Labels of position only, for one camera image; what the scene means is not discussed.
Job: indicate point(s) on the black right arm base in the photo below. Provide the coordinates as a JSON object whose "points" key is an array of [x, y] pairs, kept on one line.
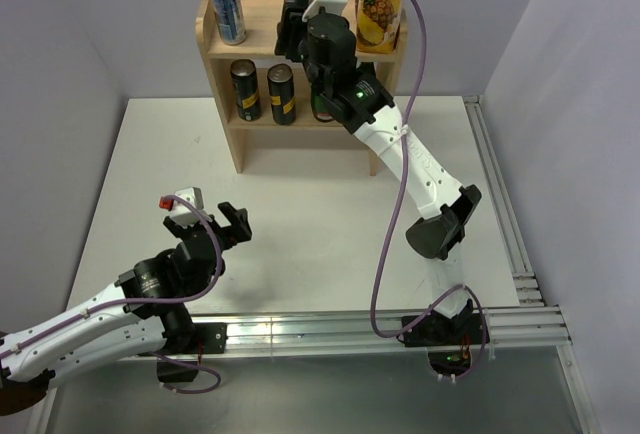
{"points": [[438, 331]]}

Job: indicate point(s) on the black yellow can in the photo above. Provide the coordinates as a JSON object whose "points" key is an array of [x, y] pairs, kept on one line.
{"points": [[245, 82], [282, 94]]}

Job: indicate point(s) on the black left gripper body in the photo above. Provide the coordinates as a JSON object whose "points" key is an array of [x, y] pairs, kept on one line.
{"points": [[180, 231]]}

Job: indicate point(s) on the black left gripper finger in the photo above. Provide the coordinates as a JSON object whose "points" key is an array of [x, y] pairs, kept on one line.
{"points": [[238, 229], [217, 221]]}

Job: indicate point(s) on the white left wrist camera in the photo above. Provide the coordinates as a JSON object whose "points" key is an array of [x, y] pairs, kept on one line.
{"points": [[182, 205]]}

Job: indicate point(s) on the aluminium side rail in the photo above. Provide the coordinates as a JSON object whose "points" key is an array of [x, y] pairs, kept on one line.
{"points": [[527, 286]]}

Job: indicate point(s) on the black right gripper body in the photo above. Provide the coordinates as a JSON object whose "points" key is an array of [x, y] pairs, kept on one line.
{"points": [[303, 53]]}

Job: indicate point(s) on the aluminium front rail frame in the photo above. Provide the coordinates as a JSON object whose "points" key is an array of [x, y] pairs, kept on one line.
{"points": [[337, 333]]}

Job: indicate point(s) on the pineapple juice carton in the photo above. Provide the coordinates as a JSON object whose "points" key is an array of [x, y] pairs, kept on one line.
{"points": [[377, 25]]}

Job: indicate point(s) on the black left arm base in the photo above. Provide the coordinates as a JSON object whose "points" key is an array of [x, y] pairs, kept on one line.
{"points": [[207, 339]]}

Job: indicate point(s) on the green yellow-label glass bottle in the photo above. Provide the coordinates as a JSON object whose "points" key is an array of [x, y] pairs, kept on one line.
{"points": [[322, 109]]}

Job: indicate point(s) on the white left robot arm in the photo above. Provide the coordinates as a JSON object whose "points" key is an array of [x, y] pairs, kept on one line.
{"points": [[143, 312]]}

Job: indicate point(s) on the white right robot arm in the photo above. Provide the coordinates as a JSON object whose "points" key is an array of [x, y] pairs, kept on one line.
{"points": [[351, 95]]}

